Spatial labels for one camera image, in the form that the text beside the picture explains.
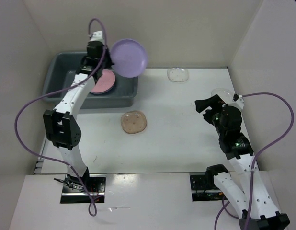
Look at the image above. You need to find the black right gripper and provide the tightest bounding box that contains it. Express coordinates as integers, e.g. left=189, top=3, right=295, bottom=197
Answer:
left=194, top=93, right=225, bottom=136

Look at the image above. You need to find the pink plastic plate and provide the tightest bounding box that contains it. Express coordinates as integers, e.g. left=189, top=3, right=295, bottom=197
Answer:
left=94, top=69, right=116, bottom=92

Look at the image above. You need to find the purple plastic plate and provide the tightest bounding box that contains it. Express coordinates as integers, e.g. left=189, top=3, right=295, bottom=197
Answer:
left=110, top=39, right=148, bottom=78

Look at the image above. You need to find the blue plastic plate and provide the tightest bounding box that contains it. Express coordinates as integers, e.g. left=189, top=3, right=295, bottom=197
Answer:
left=90, top=85, right=114, bottom=95

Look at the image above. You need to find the clear dish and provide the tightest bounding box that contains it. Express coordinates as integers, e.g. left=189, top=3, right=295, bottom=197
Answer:
left=167, top=68, right=189, bottom=82

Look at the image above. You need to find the brown translucent square plate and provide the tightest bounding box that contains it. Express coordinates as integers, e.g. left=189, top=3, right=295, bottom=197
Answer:
left=121, top=111, right=147, bottom=134

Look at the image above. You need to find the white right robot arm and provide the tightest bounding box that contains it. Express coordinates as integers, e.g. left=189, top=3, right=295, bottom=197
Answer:
left=195, top=94, right=290, bottom=230

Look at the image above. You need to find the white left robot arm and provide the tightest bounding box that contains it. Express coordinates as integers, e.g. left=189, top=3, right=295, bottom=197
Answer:
left=43, top=41, right=113, bottom=192

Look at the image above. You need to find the grey plastic bin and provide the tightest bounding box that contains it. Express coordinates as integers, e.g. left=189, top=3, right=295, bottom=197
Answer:
left=42, top=52, right=138, bottom=109

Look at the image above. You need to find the clear bowl at right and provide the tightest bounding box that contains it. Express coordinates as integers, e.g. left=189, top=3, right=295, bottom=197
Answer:
left=211, top=88, right=234, bottom=104

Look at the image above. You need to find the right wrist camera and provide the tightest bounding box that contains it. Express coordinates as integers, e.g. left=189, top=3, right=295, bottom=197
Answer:
left=232, top=94, right=244, bottom=110

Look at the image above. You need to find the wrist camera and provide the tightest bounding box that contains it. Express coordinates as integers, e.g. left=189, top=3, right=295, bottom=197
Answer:
left=232, top=94, right=244, bottom=110
left=88, top=31, right=105, bottom=45

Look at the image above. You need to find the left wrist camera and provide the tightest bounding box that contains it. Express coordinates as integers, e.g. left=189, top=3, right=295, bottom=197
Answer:
left=88, top=31, right=105, bottom=45

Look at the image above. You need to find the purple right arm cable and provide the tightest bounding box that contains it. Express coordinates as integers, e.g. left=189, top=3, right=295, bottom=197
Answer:
left=214, top=92, right=295, bottom=230

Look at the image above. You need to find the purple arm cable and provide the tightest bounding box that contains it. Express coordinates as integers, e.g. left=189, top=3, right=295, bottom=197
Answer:
left=214, top=92, right=295, bottom=230
left=14, top=18, right=108, bottom=216

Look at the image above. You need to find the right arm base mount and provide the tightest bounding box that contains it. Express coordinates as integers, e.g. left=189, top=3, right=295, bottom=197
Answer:
left=189, top=172, right=224, bottom=202

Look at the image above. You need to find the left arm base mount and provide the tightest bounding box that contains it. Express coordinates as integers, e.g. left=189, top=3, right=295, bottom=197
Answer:
left=53, top=174, right=107, bottom=204

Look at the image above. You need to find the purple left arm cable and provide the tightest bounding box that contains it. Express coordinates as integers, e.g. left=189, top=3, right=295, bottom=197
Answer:
left=14, top=18, right=108, bottom=216

